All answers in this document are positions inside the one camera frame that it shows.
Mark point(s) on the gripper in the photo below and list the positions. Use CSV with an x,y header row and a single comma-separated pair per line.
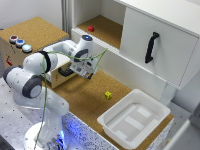
x,y
82,67

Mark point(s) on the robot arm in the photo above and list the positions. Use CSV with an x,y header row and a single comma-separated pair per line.
x,y
35,65

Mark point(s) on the wooden drawer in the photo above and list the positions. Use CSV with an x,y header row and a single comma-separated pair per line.
x,y
61,81

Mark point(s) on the wooden drawer box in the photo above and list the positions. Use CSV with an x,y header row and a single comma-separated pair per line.
x,y
36,31

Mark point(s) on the yellow block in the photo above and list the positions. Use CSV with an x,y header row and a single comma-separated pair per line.
x,y
107,95

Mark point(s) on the pink block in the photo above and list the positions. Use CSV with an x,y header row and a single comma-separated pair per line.
x,y
90,28

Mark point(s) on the white cabinet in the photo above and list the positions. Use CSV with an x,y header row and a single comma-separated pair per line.
x,y
140,78

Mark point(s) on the green button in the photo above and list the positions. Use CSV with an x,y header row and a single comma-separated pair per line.
x,y
26,48

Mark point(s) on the white plastic box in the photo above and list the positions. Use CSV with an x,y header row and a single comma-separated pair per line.
x,y
133,121

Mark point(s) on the red button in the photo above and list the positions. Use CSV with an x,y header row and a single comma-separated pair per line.
x,y
13,39

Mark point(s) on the white sliding door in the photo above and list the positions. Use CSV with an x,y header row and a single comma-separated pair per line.
x,y
173,50

